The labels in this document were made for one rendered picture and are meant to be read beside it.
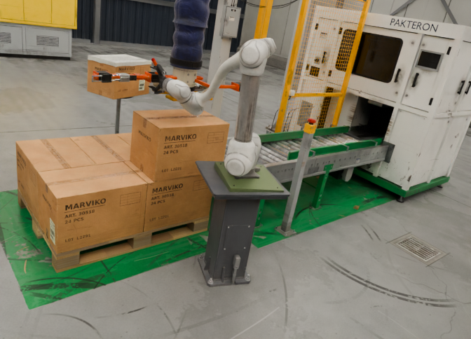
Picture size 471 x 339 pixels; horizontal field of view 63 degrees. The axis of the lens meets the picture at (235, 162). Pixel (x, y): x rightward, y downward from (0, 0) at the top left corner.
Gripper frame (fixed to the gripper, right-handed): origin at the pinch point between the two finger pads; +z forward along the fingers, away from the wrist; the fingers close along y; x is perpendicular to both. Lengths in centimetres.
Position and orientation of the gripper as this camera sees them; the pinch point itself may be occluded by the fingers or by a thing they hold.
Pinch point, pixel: (151, 77)
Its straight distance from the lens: 272.5
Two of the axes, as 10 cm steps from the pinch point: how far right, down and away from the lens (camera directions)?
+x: 7.5, -1.2, 6.5
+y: -1.6, 9.2, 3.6
